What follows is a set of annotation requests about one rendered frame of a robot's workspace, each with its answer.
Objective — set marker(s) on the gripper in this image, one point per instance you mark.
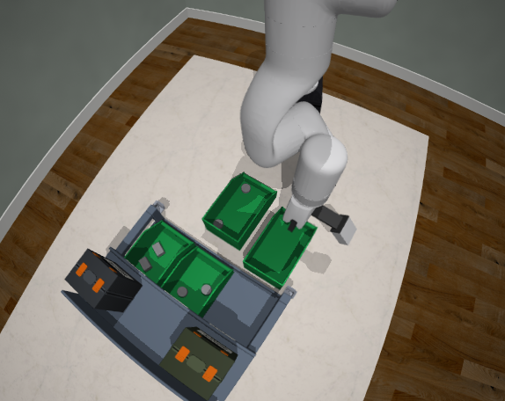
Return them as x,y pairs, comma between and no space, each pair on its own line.
297,213

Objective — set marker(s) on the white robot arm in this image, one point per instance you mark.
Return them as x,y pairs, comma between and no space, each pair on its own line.
299,42

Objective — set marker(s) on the grey shelf rack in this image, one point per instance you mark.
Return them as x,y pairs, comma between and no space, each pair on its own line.
154,319

